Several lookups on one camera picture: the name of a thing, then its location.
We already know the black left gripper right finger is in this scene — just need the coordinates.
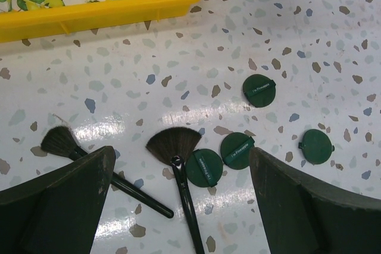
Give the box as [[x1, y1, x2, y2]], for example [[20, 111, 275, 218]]
[[249, 147, 380, 253]]

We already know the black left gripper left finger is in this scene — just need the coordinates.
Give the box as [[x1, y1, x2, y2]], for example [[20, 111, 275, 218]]
[[1, 146, 115, 253]]

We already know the yellow plastic tray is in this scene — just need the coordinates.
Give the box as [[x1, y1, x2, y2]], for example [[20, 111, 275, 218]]
[[1, 0, 199, 43]]

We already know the black thin makeup brush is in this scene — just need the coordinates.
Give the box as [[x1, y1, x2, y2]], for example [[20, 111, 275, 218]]
[[40, 126, 174, 218]]

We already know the black fan makeup brush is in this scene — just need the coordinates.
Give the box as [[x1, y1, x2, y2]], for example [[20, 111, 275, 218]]
[[146, 127, 205, 253]]

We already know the green powder puff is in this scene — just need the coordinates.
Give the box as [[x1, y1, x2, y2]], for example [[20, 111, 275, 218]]
[[242, 74, 276, 108], [220, 132, 255, 170], [185, 149, 223, 188], [298, 129, 335, 165]]

